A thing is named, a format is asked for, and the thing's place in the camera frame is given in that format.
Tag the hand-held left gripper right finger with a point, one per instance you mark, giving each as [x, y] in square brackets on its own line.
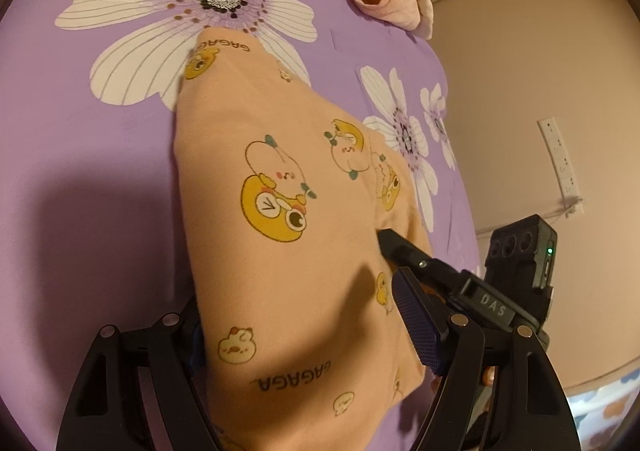
[417, 326]

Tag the peach cartoon print garment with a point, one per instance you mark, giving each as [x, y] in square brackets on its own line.
[280, 251]

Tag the patterned white cloth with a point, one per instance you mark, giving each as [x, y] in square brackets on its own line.
[605, 411]

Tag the purple floral bedsheet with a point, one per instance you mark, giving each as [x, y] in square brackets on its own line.
[100, 171]

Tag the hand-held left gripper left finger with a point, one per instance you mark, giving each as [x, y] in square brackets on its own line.
[150, 371]

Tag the white wall socket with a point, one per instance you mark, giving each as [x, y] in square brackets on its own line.
[560, 156]

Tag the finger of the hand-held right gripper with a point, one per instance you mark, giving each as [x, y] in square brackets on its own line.
[410, 251]

